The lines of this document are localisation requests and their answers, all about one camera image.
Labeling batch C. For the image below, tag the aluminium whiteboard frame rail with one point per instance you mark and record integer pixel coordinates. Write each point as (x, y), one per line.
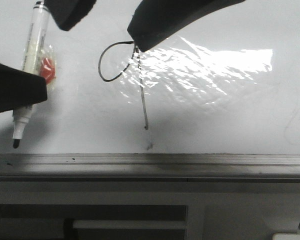
(150, 165)

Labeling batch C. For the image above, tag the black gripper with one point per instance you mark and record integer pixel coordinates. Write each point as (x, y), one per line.
(68, 13)

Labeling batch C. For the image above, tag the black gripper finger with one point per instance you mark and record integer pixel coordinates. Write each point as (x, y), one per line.
(155, 20)
(19, 89)

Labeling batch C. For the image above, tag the white object bottom right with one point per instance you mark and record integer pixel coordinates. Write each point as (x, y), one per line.
(286, 236)

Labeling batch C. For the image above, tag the white whiteboard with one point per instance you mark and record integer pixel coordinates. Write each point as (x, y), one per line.
(228, 83)

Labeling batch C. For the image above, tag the red magnet taped to marker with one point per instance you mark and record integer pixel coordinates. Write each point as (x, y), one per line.
(48, 66)

